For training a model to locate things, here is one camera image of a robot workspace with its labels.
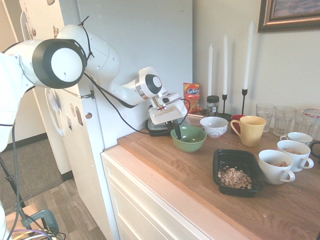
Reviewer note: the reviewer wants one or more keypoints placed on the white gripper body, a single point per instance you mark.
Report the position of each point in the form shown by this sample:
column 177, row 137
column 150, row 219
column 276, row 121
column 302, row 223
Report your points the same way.
column 167, row 115

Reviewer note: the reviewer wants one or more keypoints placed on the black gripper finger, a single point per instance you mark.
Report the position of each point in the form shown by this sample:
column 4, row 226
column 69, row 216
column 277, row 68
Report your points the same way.
column 178, row 130

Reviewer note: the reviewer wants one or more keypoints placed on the green ceramic bowl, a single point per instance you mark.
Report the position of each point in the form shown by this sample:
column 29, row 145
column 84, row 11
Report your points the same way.
column 192, row 142

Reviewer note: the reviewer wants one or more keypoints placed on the beige cereal rings pile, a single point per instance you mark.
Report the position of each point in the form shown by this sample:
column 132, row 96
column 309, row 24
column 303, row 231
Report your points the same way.
column 233, row 178

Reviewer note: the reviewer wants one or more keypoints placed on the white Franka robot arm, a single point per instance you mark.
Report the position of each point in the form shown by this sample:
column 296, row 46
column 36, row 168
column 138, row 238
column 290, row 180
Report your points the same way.
column 100, row 57

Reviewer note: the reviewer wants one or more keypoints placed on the black container clear lid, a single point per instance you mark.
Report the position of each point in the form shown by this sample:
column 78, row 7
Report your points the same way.
column 156, row 131

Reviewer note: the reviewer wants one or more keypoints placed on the orange snack bag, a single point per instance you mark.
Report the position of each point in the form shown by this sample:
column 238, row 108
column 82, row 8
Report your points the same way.
column 192, row 97

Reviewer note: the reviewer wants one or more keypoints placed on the white bowl swirl pattern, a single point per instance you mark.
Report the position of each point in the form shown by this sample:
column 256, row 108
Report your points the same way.
column 212, row 130

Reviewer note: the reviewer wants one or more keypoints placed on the spice jar dark lid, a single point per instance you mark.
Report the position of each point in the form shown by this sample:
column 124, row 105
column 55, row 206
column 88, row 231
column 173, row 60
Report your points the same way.
column 212, row 108

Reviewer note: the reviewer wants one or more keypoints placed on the glass jar with black lid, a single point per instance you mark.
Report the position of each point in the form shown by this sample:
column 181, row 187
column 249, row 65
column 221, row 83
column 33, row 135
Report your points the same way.
column 224, row 116

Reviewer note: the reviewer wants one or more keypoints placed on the black open plastic tray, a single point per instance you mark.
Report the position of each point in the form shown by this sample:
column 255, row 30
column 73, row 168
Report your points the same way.
column 225, row 160

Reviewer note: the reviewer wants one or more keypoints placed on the red ceramic mug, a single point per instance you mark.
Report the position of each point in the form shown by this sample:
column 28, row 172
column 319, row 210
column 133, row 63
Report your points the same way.
column 237, row 117

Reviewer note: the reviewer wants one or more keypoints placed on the short white taper candle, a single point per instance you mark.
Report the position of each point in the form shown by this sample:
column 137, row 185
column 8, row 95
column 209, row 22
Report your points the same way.
column 210, row 70

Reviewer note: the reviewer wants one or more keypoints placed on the black candle holder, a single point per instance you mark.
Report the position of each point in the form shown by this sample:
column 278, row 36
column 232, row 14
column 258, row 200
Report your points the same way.
column 244, row 100

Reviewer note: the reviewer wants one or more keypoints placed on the yellow ceramic mug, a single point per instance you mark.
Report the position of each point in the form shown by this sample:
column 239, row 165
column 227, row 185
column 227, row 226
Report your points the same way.
column 252, row 132

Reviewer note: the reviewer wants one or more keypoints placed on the medium white taper candle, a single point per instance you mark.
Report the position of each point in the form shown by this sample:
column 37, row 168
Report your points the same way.
column 225, row 65

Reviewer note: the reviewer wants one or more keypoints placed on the white drawer cabinet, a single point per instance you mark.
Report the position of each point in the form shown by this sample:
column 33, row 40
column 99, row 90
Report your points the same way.
column 140, row 200

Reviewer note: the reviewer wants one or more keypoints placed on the clear drinking glass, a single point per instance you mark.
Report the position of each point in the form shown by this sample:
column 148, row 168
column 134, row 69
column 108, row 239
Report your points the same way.
column 301, row 125
column 265, row 117
column 285, row 121

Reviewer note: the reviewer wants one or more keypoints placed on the tall white taper candle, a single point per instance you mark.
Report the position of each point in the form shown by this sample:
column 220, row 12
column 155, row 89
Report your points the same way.
column 248, row 55

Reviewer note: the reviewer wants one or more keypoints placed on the white coffee cup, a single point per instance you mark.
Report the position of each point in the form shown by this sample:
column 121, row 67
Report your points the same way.
column 272, row 173
column 297, row 137
column 297, row 161

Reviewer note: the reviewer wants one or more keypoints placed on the black mug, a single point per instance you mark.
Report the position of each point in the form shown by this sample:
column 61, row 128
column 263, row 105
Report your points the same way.
column 316, row 150

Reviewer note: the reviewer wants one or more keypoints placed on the dark green C-clamp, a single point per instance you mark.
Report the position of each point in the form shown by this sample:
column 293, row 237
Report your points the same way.
column 47, row 217

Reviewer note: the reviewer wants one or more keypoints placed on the black stand pole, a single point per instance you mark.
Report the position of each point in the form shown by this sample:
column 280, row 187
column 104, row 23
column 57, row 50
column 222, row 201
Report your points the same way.
column 12, row 185

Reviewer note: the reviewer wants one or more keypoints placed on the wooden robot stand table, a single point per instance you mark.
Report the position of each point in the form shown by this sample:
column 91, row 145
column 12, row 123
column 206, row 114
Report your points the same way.
column 17, row 217

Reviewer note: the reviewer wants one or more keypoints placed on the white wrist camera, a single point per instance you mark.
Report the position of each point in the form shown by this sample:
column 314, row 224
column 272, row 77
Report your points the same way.
column 166, row 100

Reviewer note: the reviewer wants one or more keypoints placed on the framed painting dark frame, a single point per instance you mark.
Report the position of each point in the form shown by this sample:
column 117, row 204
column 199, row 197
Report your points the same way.
column 290, row 15

